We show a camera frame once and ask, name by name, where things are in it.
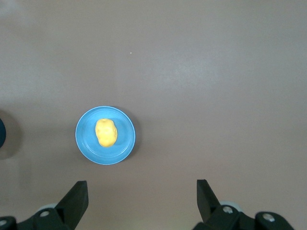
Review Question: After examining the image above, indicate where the round blue plate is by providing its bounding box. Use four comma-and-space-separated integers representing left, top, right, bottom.
75, 106, 136, 166

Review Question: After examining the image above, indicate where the brown table cover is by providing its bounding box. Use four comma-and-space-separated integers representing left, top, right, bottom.
0, 0, 307, 230

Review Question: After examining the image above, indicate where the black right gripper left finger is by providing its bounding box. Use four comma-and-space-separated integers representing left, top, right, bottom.
0, 180, 89, 230

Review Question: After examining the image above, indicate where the black pot with blue handle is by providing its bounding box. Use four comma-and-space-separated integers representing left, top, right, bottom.
0, 117, 7, 150

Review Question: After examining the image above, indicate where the yellow potato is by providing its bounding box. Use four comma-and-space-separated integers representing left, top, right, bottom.
94, 118, 118, 148

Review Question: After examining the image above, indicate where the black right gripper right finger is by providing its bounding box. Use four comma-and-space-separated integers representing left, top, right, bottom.
192, 179, 295, 230

